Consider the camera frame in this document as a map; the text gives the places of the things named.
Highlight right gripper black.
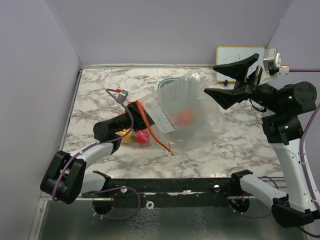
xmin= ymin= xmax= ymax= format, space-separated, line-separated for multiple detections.
xmin=205 ymin=53 xmax=283 ymax=113

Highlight pink toy peach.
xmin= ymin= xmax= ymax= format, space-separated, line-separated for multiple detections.
xmin=170 ymin=115 xmax=180 ymax=126

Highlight small whiteboard wooden frame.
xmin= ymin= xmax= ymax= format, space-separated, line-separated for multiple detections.
xmin=216 ymin=45 xmax=266 ymax=83

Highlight purple cable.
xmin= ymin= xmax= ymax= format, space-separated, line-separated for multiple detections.
xmin=258 ymin=67 xmax=320 ymax=239
xmin=51 ymin=87 xmax=136 ymax=203

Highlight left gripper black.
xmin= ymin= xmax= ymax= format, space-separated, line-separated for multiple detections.
xmin=111 ymin=101 xmax=162 ymax=133

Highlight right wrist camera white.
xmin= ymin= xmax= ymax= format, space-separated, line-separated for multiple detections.
xmin=263 ymin=48 xmax=290 ymax=79

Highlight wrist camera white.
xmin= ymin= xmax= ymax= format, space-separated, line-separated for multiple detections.
xmin=263 ymin=48 xmax=290 ymax=79
xmin=116 ymin=89 xmax=129 ymax=105

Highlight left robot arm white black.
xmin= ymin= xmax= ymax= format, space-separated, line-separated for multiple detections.
xmin=40 ymin=101 xmax=147 ymax=204

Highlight orange toy tangerine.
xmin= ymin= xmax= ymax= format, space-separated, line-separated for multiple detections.
xmin=178 ymin=108 xmax=194 ymax=125

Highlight black mounting rail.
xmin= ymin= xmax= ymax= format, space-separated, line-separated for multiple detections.
xmin=81 ymin=174 xmax=244 ymax=209

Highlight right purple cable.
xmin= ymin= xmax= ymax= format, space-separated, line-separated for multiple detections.
xmin=258 ymin=67 xmax=320 ymax=239

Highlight blue white plastic basket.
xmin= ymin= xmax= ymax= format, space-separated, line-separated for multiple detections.
xmin=157 ymin=77 xmax=179 ymax=90

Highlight red toy apple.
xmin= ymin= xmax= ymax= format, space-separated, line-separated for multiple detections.
xmin=134 ymin=130 xmax=150 ymax=146

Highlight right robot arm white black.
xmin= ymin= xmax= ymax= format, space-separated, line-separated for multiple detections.
xmin=205 ymin=49 xmax=320 ymax=228

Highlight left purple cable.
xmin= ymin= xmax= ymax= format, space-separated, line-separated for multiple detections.
xmin=51 ymin=87 xmax=136 ymax=203

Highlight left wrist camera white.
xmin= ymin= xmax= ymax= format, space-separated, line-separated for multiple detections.
xmin=116 ymin=89 xmax=129 ymax=105

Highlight clear zip bag orange zipper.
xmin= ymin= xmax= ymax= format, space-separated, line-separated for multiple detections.
xmin=116 ymin=128 xmax=154 ymax=147

